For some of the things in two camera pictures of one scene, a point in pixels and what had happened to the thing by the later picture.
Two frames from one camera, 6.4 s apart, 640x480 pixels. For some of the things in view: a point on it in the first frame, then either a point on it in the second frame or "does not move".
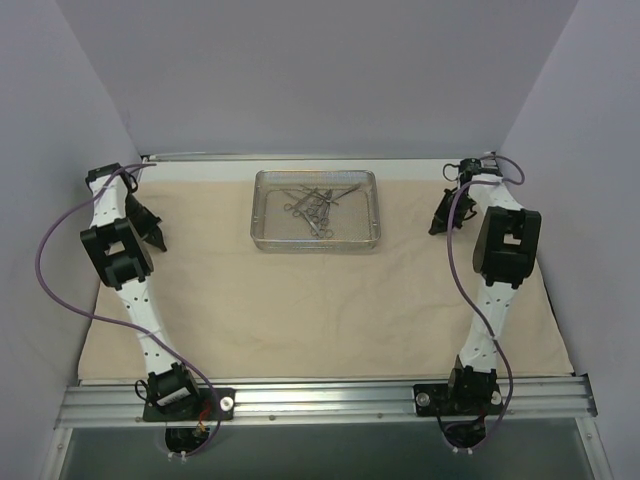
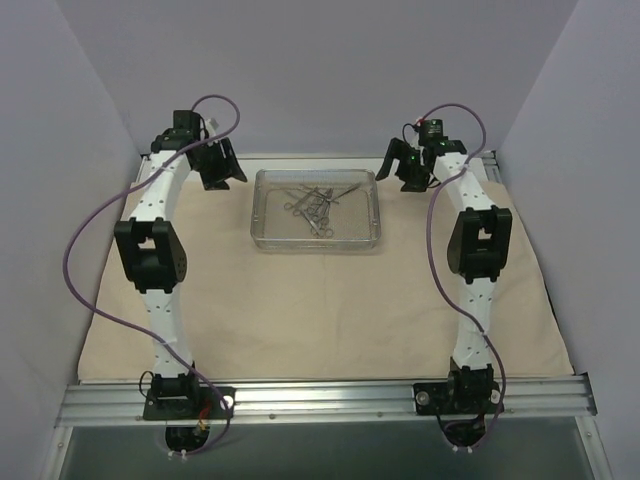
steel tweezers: (345, 193) does not move
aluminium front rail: (121, 404) does not move
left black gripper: (148, 223) → (214, 163)
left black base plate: (202, 409) does not move
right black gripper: (447, 212) → (409, 163)
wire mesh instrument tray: (315, 211) does not move
